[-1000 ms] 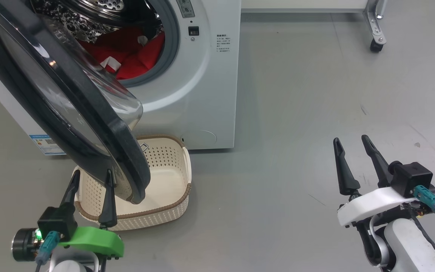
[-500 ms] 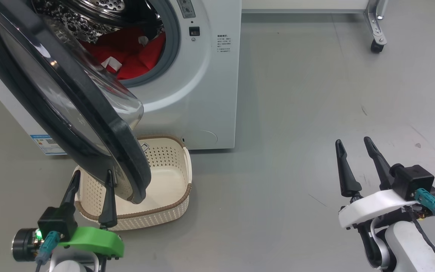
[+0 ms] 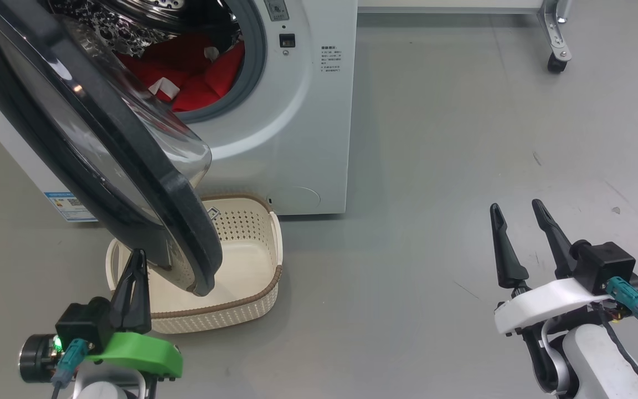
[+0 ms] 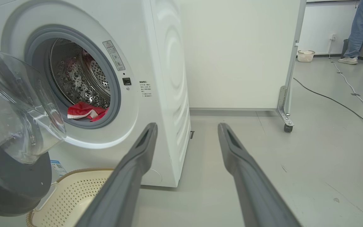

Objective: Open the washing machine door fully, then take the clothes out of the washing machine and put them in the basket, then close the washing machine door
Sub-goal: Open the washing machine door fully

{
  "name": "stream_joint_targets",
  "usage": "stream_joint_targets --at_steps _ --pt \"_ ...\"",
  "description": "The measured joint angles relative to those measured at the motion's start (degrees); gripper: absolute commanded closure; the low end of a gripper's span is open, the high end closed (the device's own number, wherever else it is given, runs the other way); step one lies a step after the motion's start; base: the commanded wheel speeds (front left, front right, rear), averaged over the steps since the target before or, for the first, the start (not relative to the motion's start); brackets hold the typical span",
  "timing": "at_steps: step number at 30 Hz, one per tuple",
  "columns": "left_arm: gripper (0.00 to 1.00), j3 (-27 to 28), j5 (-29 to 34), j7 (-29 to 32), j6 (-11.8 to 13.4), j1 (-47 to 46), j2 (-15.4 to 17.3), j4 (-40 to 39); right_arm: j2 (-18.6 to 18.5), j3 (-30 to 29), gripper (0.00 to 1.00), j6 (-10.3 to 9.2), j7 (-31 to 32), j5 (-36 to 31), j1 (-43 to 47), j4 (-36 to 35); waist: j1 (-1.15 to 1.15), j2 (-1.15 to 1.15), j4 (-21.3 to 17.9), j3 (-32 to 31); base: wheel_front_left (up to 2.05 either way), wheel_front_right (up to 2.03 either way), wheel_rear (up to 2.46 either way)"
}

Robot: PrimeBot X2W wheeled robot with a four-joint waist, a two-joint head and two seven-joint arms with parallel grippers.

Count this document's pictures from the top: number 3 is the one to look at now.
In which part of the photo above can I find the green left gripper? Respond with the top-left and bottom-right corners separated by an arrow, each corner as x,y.
84,249 -> 183,380

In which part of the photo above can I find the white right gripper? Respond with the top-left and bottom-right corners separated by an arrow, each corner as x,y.
490,199 -> 613,336

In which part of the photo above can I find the cream perforated basket brown rim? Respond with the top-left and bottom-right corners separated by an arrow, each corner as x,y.
105,192 -> 284,334

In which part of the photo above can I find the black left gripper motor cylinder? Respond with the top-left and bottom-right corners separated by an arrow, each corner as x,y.
19,334 -> 60,383

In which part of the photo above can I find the white front-load washing machine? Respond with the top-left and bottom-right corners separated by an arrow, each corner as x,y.
0,0 -> 358,222

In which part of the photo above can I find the blue energy label sticker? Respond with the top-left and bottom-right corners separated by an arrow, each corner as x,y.
44,192 -> 98,223

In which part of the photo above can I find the round white filter cover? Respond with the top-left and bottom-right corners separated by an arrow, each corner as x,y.
272,186 -> 321,211

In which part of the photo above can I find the white cabinet panel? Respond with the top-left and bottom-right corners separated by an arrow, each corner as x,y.
357,0 -> 544,14

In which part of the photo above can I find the small black text label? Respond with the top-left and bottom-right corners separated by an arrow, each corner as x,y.
321,45 -> 344,73

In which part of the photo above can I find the grey warning label sticker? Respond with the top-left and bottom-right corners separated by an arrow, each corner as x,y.
264,0 -> 290,22

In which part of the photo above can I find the teal-plug left camera cable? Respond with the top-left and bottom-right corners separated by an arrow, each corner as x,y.
50,339 -> 90,399

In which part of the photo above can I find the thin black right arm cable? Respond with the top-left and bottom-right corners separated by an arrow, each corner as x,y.
590,302 -> 638,399

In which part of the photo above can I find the metal cart leg bracket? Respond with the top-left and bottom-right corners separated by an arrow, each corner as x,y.
538,0 -> 573,59

